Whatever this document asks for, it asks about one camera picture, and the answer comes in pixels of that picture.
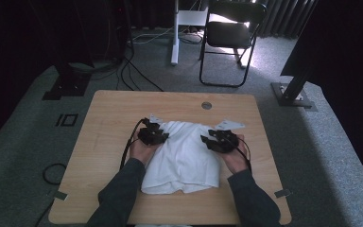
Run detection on metal stand base right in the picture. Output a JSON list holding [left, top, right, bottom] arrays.
[[270, 69, 318, 112]]

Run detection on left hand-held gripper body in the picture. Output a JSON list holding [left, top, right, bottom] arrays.
[[137, 113, 165, 147]]

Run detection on grey curtain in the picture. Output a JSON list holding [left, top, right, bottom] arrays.
[[258, 0, 317, 40]]

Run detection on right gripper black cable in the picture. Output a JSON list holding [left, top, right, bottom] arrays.
[[232, 137, 253, 173]]

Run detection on white floor cables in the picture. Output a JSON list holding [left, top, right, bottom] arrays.
[[130, 26, 204, 45]]

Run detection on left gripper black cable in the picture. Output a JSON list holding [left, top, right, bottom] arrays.
[[119, 117, 148, 172]]

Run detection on black floor cables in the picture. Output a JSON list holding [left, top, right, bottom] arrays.
[[115, 29, 165, 93]]

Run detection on white skirt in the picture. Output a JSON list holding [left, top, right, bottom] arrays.
[[140, 120, 223, 195]]

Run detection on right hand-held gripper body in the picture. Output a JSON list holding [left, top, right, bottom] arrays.
[[211, 118, 247, 155]]

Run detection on grey tape piece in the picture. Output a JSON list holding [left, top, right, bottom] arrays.
[[53, 190, 69, 201], [273, 188, 293, 200]]

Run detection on person's left hand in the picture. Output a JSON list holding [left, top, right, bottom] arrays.
[[129, 137, 159, 166]]

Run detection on black stand with square base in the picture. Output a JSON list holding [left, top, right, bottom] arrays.
[[27, 0, 93, 101]]

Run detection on black folding chair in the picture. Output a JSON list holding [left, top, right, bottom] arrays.
[[199, 0, 268, 89]]

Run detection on white desk leg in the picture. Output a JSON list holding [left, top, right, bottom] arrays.
[[170, 0, 210, 66]]

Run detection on person's right hand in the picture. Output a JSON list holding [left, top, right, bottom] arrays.
[[221, 133, 251, 175]]

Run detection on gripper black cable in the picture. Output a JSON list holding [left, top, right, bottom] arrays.
[[119, 117, 148, 172], [232, 137, 253, 173]]

